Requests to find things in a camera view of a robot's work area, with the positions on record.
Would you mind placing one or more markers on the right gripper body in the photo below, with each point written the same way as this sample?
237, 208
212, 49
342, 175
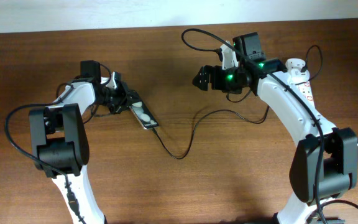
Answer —
227, 80

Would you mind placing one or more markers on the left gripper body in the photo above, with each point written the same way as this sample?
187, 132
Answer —
116, 99

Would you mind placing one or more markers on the black Samsung Galaxy smartphone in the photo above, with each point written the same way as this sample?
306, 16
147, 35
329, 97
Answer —
143, 115

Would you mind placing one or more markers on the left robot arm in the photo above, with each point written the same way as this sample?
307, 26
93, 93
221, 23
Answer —
59, 141

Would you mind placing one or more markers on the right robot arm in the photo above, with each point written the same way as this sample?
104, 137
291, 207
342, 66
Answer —
325, 163

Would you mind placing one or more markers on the white power strip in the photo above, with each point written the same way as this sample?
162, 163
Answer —
304, 88

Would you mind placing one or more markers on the white USB wall charger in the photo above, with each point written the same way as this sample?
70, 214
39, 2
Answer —
298, 76

